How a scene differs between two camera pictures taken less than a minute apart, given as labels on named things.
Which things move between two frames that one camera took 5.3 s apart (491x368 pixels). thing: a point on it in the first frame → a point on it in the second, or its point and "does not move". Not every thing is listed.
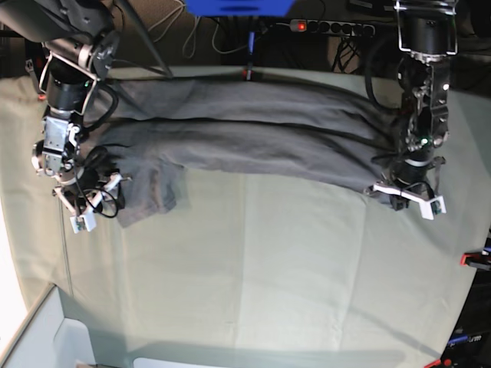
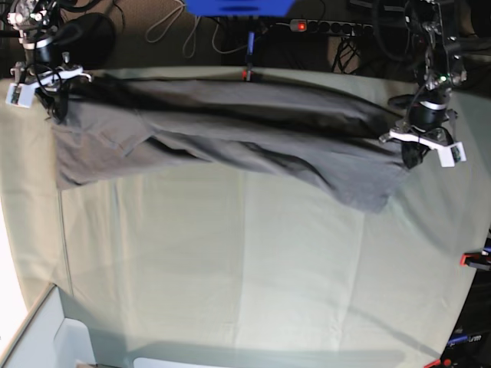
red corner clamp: (445, 362) does not move
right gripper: (413, 175) → (429, 126)
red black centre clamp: (248, 74) does not move
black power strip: (338, 27) does not move
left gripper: (93, 183) → (51, 84)
